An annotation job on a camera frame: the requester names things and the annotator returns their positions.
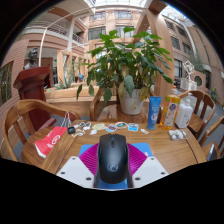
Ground orange liquid bottle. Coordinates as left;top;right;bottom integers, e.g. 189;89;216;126
159;85;182;131

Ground wooden chair with curved back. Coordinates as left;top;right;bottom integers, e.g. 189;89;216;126
89;87;158;123

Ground white pump bottle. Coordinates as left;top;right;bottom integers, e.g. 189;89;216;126
174;92;194;130

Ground green plant in white pot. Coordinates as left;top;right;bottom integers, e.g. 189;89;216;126
75;26;174;116

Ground black computer mouse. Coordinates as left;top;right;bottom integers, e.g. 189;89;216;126
96;133;130;185

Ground light blue sticker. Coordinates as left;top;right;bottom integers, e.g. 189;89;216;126
127;122;140;132

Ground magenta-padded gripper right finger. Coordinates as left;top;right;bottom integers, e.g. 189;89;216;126
126;143;169;189

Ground blue squeeze tube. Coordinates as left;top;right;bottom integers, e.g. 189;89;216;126
147;95;163;131

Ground dark bust statue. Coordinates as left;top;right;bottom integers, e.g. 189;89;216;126
23;47;39;70

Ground wooden armchair with curved arms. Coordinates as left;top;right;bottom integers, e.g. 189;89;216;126
1;98;82;168

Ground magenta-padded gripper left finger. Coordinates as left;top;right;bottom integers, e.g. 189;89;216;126
55;143;102;189

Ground blue cartoon print mouse pad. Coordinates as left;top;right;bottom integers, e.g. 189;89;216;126
78;142;154;191

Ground crumpled white wrapper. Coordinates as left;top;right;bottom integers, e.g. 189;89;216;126
168;129;185;141

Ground red and white bag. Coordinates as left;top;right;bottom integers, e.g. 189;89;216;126
34;111;73;159

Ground wooden slat-back chair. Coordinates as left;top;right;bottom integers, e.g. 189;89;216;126
178;89;217;139
198;115;224;161

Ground red-brown wooden pedestal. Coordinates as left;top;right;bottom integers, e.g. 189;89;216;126
13;65;58;136

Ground oval multicoloured sticker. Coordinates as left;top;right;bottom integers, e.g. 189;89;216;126
114;121;129;130

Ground long wooden planter box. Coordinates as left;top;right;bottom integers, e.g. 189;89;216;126
44;85;101;102

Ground white abstract sculpture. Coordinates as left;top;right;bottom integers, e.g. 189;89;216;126
182;59;196;81

